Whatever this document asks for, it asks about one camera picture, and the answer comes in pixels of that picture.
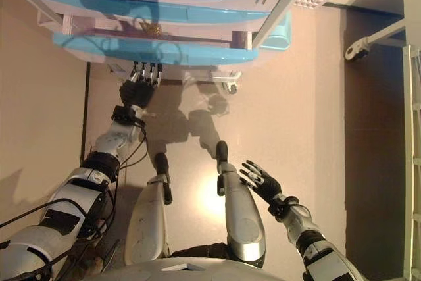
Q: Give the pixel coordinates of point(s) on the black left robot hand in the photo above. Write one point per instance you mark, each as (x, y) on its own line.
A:
(136, 91)

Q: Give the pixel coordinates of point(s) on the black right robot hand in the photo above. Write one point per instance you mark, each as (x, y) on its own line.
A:
(268, 187)

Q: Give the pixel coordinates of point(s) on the clear bottle of yellow capsules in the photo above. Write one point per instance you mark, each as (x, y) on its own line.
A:
(150, 29)

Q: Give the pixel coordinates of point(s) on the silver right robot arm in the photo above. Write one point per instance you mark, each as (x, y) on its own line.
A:
(315, 245)

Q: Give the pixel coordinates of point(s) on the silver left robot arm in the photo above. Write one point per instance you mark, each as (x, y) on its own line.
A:
(65, 202)

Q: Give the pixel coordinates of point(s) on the silver right robot leg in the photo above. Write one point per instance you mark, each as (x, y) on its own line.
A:
(243, 215)

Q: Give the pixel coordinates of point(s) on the silver robot leg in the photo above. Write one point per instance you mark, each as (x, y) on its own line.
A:
(243, 215)
(148, 221)

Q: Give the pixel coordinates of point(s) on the white cart caster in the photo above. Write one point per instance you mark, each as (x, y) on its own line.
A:
(230, 83)

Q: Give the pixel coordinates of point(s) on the grey robot torso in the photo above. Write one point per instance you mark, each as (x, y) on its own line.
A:
(197, 271)

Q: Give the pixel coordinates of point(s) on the silver left robot leg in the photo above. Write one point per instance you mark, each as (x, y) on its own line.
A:
(148, 221)

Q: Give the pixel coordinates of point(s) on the waste bin with blue lid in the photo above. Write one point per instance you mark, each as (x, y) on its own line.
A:
(279, 35)

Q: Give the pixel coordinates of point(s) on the white hospital bed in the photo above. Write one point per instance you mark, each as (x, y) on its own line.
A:
(411, 129)

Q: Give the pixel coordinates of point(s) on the bed caster wheel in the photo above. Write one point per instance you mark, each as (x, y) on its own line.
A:
(355, 52)

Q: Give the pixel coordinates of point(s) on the white medical cart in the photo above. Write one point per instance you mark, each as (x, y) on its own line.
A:
(279, 8)

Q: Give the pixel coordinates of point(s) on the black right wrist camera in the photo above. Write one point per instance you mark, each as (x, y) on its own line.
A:
(283, 207)

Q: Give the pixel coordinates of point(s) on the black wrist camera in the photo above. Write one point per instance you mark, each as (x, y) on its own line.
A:
(283, 207)
(125, 114)

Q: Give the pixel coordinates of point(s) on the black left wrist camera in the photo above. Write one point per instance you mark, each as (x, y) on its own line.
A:
(125, 114)

